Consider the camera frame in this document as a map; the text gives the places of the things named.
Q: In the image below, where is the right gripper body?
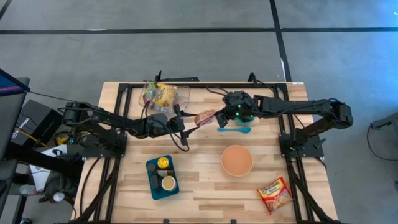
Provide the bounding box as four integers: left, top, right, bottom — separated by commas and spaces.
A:
222, 90, 257, 122

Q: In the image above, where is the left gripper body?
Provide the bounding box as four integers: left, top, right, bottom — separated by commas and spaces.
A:
167, 104, 189, 147

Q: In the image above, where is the red roast beef ramen packet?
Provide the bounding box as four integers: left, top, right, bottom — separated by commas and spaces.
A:
193, 108, 218, 127

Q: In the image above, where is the blue white ramen packet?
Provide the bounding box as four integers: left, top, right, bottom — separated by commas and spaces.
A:
149, 101, 178, 115

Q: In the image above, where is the teal plastic spoon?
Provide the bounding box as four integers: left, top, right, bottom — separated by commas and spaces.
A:
217, 126, 251, 134

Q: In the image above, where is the yellow snack packet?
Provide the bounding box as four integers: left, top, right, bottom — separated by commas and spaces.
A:
152, 83, 178, 108

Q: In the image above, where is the orange plastic bowl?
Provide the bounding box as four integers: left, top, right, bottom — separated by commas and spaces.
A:
221, 144, 254, 177

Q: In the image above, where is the green white food packet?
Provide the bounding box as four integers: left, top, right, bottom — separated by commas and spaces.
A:
142, 81, 158, 106

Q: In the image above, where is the beige cup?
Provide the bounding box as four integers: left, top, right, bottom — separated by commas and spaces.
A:
160, 175, 177, 192

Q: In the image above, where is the red yellow ramen packet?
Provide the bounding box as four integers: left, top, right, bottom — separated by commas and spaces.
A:
256, 176, 294, 215

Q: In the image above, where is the clear plastic container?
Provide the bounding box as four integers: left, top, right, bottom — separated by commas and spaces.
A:
138, 79, 191, 119

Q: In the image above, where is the teal rectangular tray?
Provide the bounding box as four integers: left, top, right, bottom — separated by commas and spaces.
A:
145, 154, 180, 200

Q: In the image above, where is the black bag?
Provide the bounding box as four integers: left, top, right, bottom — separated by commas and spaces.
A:
39, 172, 78, 205

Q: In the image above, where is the black equipment case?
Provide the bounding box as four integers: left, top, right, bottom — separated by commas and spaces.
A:
11, 99, 66, 147

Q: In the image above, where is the white paper sheet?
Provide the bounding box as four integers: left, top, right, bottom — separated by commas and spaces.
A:
29, 164, 52, 192

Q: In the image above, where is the computer monitor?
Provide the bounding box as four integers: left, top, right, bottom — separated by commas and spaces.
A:
0, 68, 31, 160

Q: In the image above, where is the black aluminium table frame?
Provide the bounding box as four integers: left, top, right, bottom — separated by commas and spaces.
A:
67, 81, 343, 224

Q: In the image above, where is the black floor cable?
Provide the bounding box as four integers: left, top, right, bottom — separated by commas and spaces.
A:
29, 90, 75, 104

